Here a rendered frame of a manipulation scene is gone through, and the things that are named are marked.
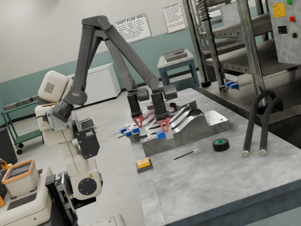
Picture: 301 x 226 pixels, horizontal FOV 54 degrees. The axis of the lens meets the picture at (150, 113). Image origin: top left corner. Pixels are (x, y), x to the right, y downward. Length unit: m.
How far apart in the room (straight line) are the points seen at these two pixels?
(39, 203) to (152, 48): 7.53
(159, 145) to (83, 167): 0.44
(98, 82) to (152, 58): 1.76
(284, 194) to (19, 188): 1.29
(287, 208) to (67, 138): 1.12
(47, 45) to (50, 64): 0.57
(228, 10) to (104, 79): 3.92
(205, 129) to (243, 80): 0.73
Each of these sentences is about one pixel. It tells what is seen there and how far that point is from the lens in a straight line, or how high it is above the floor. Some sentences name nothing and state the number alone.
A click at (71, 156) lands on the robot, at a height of 0.91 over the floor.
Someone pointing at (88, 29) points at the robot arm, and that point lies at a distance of 1.52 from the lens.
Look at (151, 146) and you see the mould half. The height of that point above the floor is 0.85.
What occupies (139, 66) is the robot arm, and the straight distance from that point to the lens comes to 1.46.
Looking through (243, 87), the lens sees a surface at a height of 0.86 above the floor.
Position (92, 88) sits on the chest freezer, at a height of 0.47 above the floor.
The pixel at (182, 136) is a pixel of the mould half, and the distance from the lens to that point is 1.65.
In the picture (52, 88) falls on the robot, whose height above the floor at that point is 1.30.
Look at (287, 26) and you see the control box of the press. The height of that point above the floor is 1.26.
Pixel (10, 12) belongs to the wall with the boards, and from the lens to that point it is 9.92.
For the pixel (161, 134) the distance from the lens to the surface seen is 1.49.
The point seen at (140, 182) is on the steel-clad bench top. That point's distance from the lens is 1.41.
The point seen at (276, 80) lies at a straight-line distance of 2.40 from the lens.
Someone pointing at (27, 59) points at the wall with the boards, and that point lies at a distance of 9.79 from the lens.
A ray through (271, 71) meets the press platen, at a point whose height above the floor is 1.01.
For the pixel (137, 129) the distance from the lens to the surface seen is 1.77.
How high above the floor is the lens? 1.43
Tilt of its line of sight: 15 degrees down
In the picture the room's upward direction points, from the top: 17 degrees counter-clockwise
